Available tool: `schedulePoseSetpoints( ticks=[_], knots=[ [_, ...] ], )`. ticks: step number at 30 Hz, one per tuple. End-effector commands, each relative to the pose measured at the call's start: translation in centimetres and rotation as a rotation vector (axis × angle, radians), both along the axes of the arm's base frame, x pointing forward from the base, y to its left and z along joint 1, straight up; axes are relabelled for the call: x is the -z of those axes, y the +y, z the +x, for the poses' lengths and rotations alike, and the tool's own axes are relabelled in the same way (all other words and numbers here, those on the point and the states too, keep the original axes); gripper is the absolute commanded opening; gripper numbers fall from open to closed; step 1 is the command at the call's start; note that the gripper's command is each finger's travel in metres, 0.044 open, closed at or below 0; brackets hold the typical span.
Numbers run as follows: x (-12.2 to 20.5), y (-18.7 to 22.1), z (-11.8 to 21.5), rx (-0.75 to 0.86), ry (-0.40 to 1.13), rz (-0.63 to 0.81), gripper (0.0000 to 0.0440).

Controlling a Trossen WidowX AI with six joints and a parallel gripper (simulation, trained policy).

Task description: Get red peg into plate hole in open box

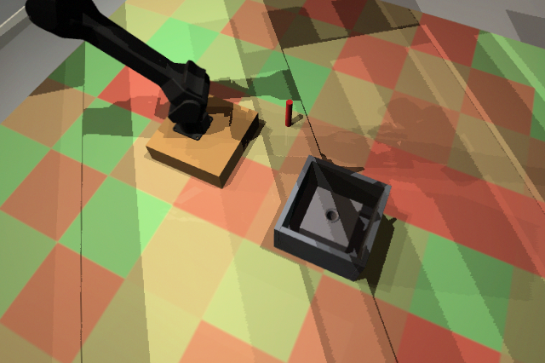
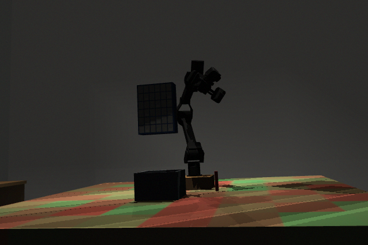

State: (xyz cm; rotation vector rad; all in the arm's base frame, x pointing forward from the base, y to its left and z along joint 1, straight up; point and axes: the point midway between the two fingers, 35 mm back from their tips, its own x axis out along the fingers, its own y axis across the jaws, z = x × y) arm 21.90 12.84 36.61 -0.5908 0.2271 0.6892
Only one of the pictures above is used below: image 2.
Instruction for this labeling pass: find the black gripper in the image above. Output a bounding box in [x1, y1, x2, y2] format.
[186, 70, 225, 103]

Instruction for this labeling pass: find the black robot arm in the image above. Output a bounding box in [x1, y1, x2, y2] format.
[176, 60, 221, 177]

